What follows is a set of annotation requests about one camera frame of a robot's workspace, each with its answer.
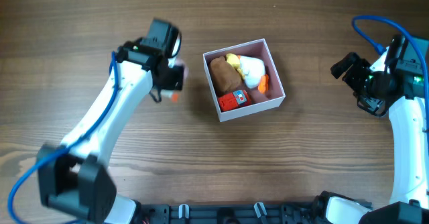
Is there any pink hat duck figure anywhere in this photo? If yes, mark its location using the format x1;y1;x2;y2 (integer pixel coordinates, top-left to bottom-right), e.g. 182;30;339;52
160;56;189;102

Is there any brown plush bear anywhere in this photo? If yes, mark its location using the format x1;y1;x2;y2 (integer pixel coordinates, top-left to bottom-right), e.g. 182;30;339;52
209;56;242;95

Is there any red toy truck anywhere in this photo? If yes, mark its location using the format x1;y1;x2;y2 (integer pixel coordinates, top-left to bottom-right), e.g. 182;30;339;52
218;90;251;112

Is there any white orange plush duck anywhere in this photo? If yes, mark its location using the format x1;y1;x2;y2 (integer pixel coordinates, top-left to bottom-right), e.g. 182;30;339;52
226;53;269;94

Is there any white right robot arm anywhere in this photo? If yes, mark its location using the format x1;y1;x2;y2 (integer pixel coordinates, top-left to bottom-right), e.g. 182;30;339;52
313;52;428;223

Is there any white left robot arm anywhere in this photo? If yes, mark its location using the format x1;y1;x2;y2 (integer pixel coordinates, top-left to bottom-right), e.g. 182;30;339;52
36;40;186;223

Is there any white box pink interior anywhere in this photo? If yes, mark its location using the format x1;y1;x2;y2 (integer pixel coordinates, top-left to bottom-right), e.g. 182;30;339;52
202;38;286;122

